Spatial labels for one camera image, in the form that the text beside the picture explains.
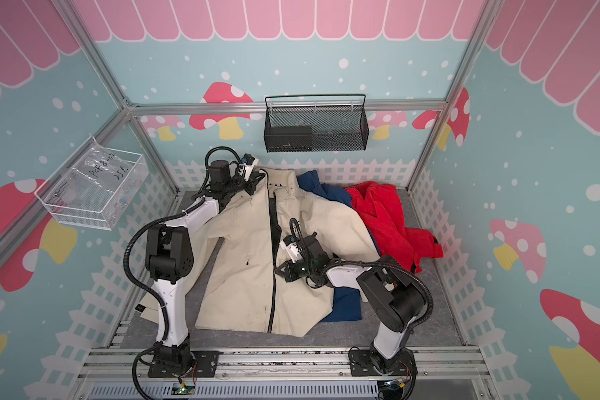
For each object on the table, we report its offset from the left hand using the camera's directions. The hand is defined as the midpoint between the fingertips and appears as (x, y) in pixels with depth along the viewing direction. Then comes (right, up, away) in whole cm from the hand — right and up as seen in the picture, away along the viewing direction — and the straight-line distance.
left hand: (262, 174), depth 97 cm
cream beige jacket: (-4, -42, -9) cm, 43 cm away
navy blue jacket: (+31, -46, -13) cm, 57 cm away
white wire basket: (-46, -9, -24) cm, 53 cm away
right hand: (+7, -36, -10) cm, 38 cm away
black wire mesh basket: (+21, +20, -3) cm, 29 cm away
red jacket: (+45, -13, -6) cm, 47 cm away
